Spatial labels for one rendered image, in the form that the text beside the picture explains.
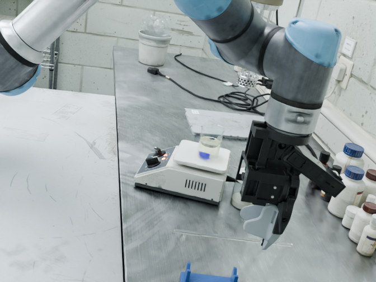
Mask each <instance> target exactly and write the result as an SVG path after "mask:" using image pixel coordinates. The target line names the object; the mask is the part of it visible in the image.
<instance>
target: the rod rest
mask: <svg viewBox="0 0 376 282"><path fill-rule="evenodd" d="M190 265H191V262H190V261H188V262H187V264H186V269H185V272H181V274H180V282H238V275H237V268H236V267H233V270H232V274H231V277H224V276H215V275H205V274H197V273H191V270H190Z"/></svg>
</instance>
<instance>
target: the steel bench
mask: <svg viewBox="0 0 376 282"><path fill-rule="evenodd" d="M175 55H178V54H174V53H167V54H166V58H165V61H164V65H162V66H151V65H146V64H143V63H141V62H139V49H135V48H127V47H122V46H113V51H112V57H113V68H114V96H115V108H116V133H117V157H118V171H119V195H120V220H121V245H122V258H123V282H180V274H181V272H185V269H186V264H187V262H188V261H190V262H191V265H190V270H191V273H197V274H205V275H215V276H224V277H231V274H232V270H233V267H236V268H237V275H238V282H376V262H375V260H376V248H375V251H374V253H373V255H372V256H370V257H367V256H363V255H361V254H360V253H358V251H357V249H356V248H357V246H358V244H357V243H355V242H353V241H352V240H351V239H350V238H349V232H350V229H347V228H345V227H344V226H343V225H342V223H341V222H342V218H339V217H337V216H335V215H333V214H332V213H330V211H329V210H328V205H329V203H330V202H329V201H325V200H323V199H322V198H321V197H320V195H321V191H322V190H317V189H314V188H312V187H310V186H309V185H308V182H309V179H308V178H307V177H305V175H303V174H300V175H299V179H300V185H299V191H298V196H297V199H296V201H295V203H294V206H293V211H292V215H291V217H290V221H289V223H288V225H287V227H286V229H285V230H284V232H283V234H281V236H280V237H279V238H278V239H277V240H276V241H278V242H287V243H292V246H291V247H288V246H279V245H271V246H270V247H269V248H268V249H266V250H262V246H261V243H256V242H246V241H237V240H232V239H222V238H214V237H204V236H195V235H190V234H181V233H173V232H172V230H173V229H180V230H185V231H194V232H203V233H212V234H221V235H227V236H236V237H245V238H254V239H261V238H260V237H258V236H255V235H253V234H250V233H247V232H245V231H244V229H243V225H244V223H245V221H246V220H244V219H242V218H241V216H240V210H238V209H236V208H234V207H233V206H232V205H231V203H230V199H231V195H232V191H233V186H234V182H225V186H224V191H223V196H222V199H221V201H220V202H219V205H215V204H211V203H206V202H203V201H198V200H194V199H189V198H185V197H182V196H177V195H172V194H168V193H165V192H160V191H156V190H151V189H147V188H144V187H139V186H135V185H134V184H135V181H134V177H135V175H136V174H137V172H138V170H139V169H140V167H141V165H142V164H143V162H144V160H145V159H146V157H147V156H148V155H149V154H150V153H153V152H155V151H154V147H158V148H160V149H161V150H163V149H167V148H171V147H174V146H177V145H178V146H179V145H180V143H181V141H182V140H189V141H192V142H197V143H198V142H199V138H200V136H199V135H193V134H192V132H191V129H190V127H189V124H188V122H187V119H186V116H185V114H184V109H185V108H188V109H198V110H208V111H219V112H228V113H234V114H245V115H255V116H265V115H261V114H257V113H253V112H247V111H241V110H235V109H232V108H230V107H228V106H226V105H225V104H223V103H221V102H216V101H211V100H206V99H203V98H200V97H197V96H194V95H193V94H191V93H189V92H187V91H186V90H184V89H182V88H181V87H180V86H178V85H177V84H175V83H174V82H172V81H171V80H170V79H168V78H166V77H164V76H160V75H159V74H151V73H150V72H147V69H148V68H149V67H151V68H158V69H159V72H161V73H162V74H164V75H165V76H168V77H170V78H171V79H173V80H174V81H175V82H177V83H178V84H179V85H181V86H182V87H184V88H185V89H187V90H189V91H191V92H193V93H194V94H196V95H199V96H202V97H206V98H210V99H214V100H218V97H219V96H221V95H225V94H227V93H230V92H245V91H246V90H247V88H244V87H240V86H239V87H234V86H232V85H230V86H225V85H224V84H223V83H222V82H223V81H220V80H218V79H214V78H212V77H215V78H219V79H222V80H224V81H227V82H230V83H232V84H233V85H235V86H237V84H236V82H237V77H238V76H237V73H238V72H236V71H235V70H234V65H230V64H228V63H226V62H224V61H223V60H221V59H212V58H204V57H196V56H190V55H182V54H181V55H178V56H176V59H177V60H179V61H180V62H181V63H183V64H184V65H186V66H188V67H190V68H192V69H194V70H196V71H198V72H201V73H204V74H207V75H209V76H212V77H208V76H205V75H203V74H200V73H198V72H195V71H193V70H191V69H189V68H188V67H186V66H184V65H182V64H181V63H180V62H178V61H177V60H176V59H175ZM246 144H247V140H241V139H229V138H223V139H222V143H221V148H224V149H228V150H230V152H231V153H230V157H229V158H230V163H229V164H230V165H232V166H236V167H238V166H239V161H240V158H241V154H242V151H245V149H246Z"/></svg>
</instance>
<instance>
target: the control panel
mask: <svg viewBox="0 0 376 282"><path fill-rule="evenodd" d="M175 148H176V146H175V147H171V148H167V149H164V150H162V151H165V152H166V156H164V155H163V156H161V157H158V159H159V160H160V161H161V162H160V164H159V165H157V166H155V167H152V168H148V167H147V163H146V161H144V163H143V164H142V166H141V168H140V169H139V171H138V172H137V174H139V173H143V172H147V171H151V170H155V169H158V168H162V167H165V166H166V165H167V163H168V161H169V159H170V157H171V155H172V153H173V151H174V149H175ZM154 154H155V152H153V153H150V154H149V155H148V156H147V158H151V157H153V155H154ZM162 158H165V159H162Z"/></svg>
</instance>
